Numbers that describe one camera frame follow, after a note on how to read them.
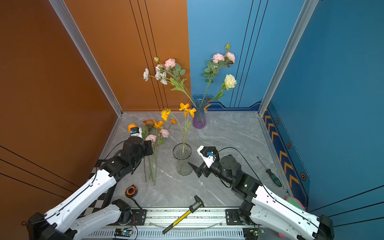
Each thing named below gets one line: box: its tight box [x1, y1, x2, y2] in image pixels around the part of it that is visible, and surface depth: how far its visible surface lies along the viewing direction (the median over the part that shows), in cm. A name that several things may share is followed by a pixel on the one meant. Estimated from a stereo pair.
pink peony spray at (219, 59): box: [200, 43, 236, 108], surface depth 89 cm
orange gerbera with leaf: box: [142, 119, 156, 130], surface depth 110 cm
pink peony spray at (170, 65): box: [154, 57, 197, 107], surface depth 90 cm
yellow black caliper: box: [162, 195, 205, 235], surface depth 77 cm
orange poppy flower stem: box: [161, 102, 197, 156], surface depth 78 cm
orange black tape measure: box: [125, 184, 138, 197], surface depth 81 cm
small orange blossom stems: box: [153, 118, 178, 129], surface depth 108 cm
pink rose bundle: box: [145, 128, 170, 186], surface depth 94 cm
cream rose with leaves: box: [203, 74, 238, 107], surface depth 79 cm
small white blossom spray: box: [143, 68, 197, 107], surface depth 90 cm
